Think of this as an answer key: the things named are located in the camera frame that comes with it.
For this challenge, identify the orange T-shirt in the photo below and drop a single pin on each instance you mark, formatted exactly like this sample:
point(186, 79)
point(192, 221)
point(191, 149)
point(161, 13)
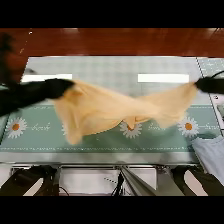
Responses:
point(100, 110)

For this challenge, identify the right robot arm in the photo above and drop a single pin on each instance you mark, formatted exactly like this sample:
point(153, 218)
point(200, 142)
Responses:
point(210, 85)

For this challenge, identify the light blue garment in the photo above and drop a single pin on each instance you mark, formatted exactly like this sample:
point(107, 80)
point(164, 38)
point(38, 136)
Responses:
point(212, 155)

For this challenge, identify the silver frame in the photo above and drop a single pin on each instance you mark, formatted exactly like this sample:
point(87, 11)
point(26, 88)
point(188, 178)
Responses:
point(140, 180)

